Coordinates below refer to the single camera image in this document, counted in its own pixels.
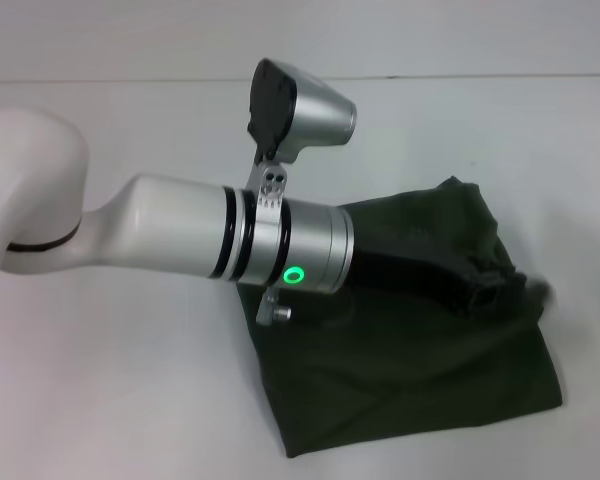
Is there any dark green FREE! shirt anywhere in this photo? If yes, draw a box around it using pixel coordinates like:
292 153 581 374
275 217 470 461
236 174 567 447

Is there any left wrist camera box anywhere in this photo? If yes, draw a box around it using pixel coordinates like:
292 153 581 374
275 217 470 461
246 58 358 167

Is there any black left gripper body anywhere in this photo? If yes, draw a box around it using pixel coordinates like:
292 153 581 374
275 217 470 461
346 243 477 316

